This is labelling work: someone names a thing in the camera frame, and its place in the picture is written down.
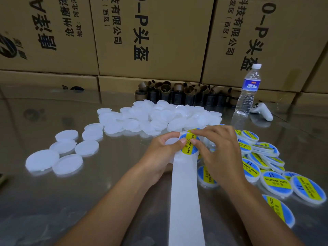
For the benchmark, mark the person's right hand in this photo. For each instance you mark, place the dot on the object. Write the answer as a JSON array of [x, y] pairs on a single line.
[[223, 158]]

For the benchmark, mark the person's left hand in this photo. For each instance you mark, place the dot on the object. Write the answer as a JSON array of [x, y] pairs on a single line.
[[159, 161]]

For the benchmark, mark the pile of white plastic lids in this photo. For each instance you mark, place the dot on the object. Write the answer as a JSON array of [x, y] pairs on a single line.
[[146, 119]]

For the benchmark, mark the sticker roll with backing strip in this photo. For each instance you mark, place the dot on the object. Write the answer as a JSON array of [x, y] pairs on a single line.
[[185, 212]]

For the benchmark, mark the person's left forearm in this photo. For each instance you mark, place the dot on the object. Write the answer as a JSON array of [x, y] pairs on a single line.
[[102, 220]]

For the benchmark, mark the person's right forearm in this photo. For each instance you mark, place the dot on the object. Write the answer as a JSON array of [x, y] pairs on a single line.
[[271, 220]]

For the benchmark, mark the white handheld controller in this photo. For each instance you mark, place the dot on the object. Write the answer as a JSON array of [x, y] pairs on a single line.
[[262, 111]]

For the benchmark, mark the row of dark cardboard tubes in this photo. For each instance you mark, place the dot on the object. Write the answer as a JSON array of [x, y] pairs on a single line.
[[177, 93]]

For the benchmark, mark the clear plastic water bottle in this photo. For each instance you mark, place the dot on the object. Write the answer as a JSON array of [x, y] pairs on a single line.
[[248, 89]]

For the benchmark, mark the stack of brown cardboard boxes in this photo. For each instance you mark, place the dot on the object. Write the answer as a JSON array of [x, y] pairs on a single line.
[[151, 41]]

